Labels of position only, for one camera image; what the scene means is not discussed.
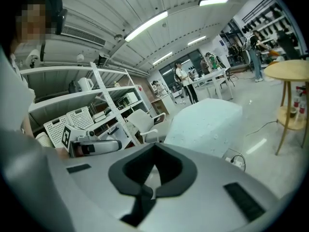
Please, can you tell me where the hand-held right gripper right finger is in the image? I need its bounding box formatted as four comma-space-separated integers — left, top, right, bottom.
135, 143, 294, 232

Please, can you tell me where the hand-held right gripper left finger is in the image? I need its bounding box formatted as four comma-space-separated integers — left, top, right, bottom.
0, 129, 155, 232

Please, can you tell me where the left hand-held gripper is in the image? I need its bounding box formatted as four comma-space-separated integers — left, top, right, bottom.
62, 124, 123, 158

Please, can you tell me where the white flat box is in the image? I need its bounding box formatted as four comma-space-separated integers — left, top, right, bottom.
93, 107, 112, 123

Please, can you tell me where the white power strip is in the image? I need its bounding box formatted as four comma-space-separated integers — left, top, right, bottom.
225, 155, 242, 167

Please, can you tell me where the white perforated basket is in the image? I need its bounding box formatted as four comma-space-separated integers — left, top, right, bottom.
66, 106, 95, 130
43, 116, 71, 147

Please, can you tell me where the white mesh office chair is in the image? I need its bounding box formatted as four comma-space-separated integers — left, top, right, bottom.
126, 109, 168, 144

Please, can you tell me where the white toaster oven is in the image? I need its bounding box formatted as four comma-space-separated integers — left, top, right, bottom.
117, 92, 139, 106

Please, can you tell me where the white tall cabinet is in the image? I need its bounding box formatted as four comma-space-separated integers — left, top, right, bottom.
134, 85, 152, 113

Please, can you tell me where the white metal shelf rack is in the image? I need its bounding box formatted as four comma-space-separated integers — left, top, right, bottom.
19, 61, 155, 149

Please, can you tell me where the white electric kettle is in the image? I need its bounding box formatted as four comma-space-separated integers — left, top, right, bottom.
77, 77, 94, 91

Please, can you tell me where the wooden cabinet with white top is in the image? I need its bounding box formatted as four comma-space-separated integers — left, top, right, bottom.
151, 93, 177, 116

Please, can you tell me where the dark glass window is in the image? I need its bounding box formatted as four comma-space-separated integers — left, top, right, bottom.
159, 49, 203, 77

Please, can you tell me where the long ceiling light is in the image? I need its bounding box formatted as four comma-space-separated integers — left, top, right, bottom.
124, 10, 169, 43
187, 35, 207, 46
198, 0, 229, 7
152, 52, 173, 66

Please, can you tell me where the person's printed white shirt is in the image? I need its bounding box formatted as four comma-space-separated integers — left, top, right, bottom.
0, 47, 36, 133

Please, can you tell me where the ceiling air vent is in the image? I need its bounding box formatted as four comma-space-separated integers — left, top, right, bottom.
61, 25, 107, 47

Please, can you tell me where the white rectangular table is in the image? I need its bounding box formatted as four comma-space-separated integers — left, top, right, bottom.
193, 68, 234, 100

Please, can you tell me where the round wooden table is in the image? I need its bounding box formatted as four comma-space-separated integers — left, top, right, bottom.
264, 59, 309, 156

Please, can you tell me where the person's head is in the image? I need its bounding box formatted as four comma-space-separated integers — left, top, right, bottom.
11, 0, 49, 48

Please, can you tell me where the clear bin with orange contents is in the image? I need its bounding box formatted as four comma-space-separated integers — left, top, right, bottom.
265, 48, 282, 58

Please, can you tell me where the black floor cable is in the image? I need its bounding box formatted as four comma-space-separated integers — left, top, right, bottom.
245, 120, 278, 137

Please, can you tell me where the black head-worn camera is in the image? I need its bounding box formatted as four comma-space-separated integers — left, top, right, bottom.
45, 0, 69, 36

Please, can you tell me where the wall shelf with black items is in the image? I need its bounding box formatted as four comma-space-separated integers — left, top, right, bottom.
241, 0, 299, 49

